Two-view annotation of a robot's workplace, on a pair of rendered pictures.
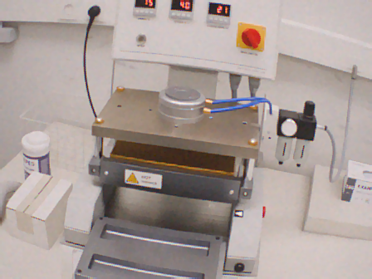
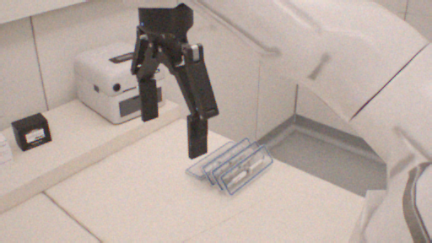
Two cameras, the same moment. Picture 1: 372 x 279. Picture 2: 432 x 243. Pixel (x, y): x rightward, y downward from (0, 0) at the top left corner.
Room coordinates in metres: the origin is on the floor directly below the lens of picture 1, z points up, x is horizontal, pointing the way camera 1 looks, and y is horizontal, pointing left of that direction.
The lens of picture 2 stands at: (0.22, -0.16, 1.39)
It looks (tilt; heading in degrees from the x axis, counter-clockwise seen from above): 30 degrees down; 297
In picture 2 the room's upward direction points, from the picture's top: straight up
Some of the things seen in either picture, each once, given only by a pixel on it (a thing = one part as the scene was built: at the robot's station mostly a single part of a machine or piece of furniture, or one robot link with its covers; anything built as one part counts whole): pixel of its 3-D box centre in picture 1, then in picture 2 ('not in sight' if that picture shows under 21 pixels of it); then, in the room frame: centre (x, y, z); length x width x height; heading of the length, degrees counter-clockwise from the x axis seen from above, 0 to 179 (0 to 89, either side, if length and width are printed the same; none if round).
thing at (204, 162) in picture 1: (183, 137); not in sight; (0.85, 0.01, 1.07); 0.22 x 0.17 x 0.10; 86
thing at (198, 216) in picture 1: (173, 194); not in sight; (0.88, 0.01, 0.93); 0.46 x 0.35 x 0.01; 176
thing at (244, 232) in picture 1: (246, 218); not in sight; (0.76, -0.12, 0.96); 0.26 x 0.05 x 0.07; 176
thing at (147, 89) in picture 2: not in sight; (148, 100); (0.59, -0.65, 1.09); 0.03 x 0.01 x 0.07; 66
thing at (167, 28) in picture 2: not in sight; (166, 32); (0.53, -0.63, 1.22); 0.08 x 0.08 x 0.09
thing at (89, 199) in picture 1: (92, 193); not in sight; (0.79, 0.16, 0.96); 0.25 x 0.05 x 0.07; 176
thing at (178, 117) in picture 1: (193, 121); not in sight; (0.88, -0.01, 1.08); 0.31 x 0.24 x 0.13; 86
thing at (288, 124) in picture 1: (294, 134); not in sight; (0.96, -0.22, 1.05); 0.15 x 0.05 x 0.15; 86
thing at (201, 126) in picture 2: not in sight; (205, 123); (0.45, -0.59, 1.11); 0.03 x 0.01 x 0.05; 156
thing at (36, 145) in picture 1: (36, 160); not in sight; (1.11, 0.38, 0.82); 0.09 x 0.09 x 0.15
